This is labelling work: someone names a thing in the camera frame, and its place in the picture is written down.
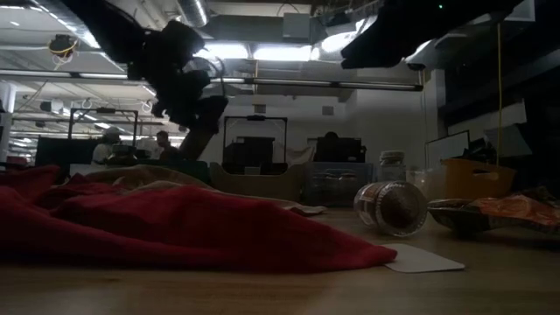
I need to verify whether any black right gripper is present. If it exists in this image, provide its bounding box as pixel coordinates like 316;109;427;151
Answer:
340;0;447;70

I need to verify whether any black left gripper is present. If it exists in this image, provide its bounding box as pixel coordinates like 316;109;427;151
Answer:
139;19;229;128

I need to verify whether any beige cloth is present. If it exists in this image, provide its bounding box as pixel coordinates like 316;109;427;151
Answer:
85;164;327;216

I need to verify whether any white-capped spice jar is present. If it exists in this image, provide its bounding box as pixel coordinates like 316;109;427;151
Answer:
378;150;407;181

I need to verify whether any small glass spice jar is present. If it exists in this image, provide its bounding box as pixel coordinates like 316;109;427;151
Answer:
353;180;429;238
335;171;356;194
315;171;338;194

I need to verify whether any orange spice packet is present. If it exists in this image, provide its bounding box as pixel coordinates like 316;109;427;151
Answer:
427;187;560;240

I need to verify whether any person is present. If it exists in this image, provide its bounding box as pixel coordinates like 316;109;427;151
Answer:
155;129;180;163
91;126;122;165
321;130;342;152

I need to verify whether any grey ceiling box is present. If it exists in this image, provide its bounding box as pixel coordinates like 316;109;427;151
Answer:
282;11;312;39

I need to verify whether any ceiling light panel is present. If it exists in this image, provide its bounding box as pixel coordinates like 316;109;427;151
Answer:
205;41;316;62

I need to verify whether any black monitor box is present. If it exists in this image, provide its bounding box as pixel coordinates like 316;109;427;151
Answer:
314;136;368;164

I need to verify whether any white board panel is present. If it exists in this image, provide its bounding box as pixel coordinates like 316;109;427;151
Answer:
424;129;472;170

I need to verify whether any red cloth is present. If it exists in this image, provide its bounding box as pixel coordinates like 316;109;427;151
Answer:
0;164;398;275

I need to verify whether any clear plastic bin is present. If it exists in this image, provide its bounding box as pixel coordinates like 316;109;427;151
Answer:
371;165;443;202

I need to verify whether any smoky grey plastic bin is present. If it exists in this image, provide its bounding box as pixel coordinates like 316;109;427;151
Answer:
304;162;374;207

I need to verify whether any yellow plastic bin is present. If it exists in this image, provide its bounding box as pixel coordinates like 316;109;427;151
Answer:
440;157;517;200

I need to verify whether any white card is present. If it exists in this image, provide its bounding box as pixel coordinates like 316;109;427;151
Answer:
383;242;466;275

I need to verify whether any horizontal ceiling rail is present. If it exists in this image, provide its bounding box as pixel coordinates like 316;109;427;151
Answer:
0;68;424;92

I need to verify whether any black stand frame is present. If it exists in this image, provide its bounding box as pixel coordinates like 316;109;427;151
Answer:
222;115;289;165
67;108;139;166

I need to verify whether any ceiling cord reel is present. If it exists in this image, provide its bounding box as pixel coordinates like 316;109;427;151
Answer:
47;33;79;60

